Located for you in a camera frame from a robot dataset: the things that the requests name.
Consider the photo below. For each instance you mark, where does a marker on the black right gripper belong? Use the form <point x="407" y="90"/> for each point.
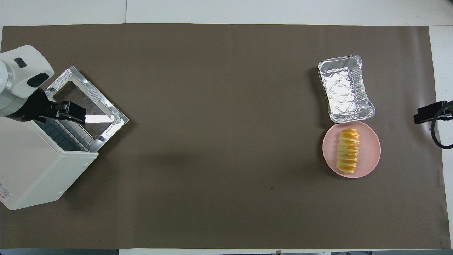
<point x="448" y="109"/>

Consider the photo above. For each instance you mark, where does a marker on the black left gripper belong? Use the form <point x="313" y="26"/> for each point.
<point x="35" y="106"/>

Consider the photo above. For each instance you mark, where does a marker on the aluminium foil tray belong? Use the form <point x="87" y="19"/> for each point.
<point x="345" y="90"/>

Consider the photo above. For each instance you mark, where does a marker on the sliced yellow bread loaf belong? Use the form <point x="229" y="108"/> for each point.
<point x="348" y="152"/>

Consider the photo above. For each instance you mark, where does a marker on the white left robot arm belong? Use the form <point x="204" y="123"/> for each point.
<point x="21" y="78"/>

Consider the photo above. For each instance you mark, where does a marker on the metal oven rack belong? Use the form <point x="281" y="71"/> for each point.
<point x="67" y="136"/>

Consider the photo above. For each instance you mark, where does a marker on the cream toaster oven body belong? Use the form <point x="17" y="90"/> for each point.
<point x="39" y="170"/>

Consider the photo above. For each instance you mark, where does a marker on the pink round plate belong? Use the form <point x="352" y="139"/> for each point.
<point x="370" y="152"/>

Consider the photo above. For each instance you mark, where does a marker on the brown table mat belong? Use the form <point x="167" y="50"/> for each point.
<point x="219" y="141"/>

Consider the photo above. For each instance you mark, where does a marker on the glass oven door, metal frame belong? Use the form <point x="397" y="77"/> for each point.
<point x="106" y="102"/>

